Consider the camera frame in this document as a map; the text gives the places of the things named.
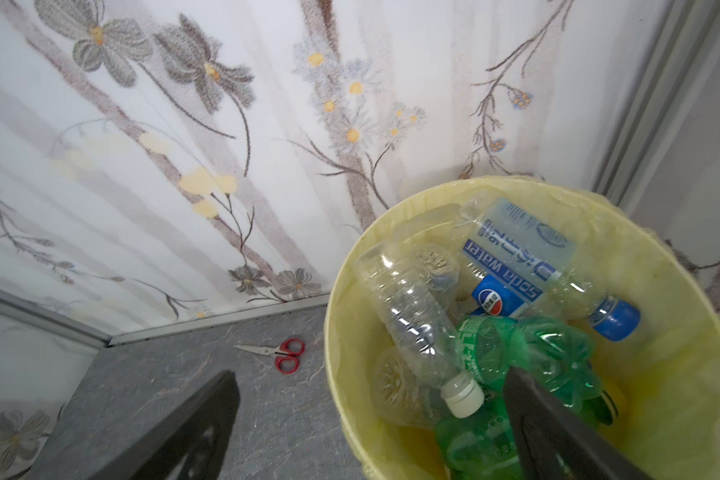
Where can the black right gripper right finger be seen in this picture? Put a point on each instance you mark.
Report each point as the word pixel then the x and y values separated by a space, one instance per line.
pixel 550 438

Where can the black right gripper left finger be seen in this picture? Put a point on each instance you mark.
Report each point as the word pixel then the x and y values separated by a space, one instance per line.
pixel 190 443

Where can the green bottle yellow cap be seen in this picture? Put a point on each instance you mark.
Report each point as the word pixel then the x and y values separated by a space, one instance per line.
pixel 554 353
pixel 480 446

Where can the blue label bottle blue cap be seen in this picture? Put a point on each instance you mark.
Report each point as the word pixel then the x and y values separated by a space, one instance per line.
pixel 494 298

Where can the soda water clear bottle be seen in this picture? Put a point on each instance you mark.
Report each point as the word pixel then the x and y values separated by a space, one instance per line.
pixel 497 237

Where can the crushed clear bottle back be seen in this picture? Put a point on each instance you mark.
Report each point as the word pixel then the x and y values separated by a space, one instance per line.
pixel 411 289

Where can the yellow plastic bin liner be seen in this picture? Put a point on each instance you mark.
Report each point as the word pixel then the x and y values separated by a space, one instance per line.
pixel 669 369

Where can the red handled scissors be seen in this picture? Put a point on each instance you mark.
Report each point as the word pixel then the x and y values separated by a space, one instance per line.
pixel 286 355

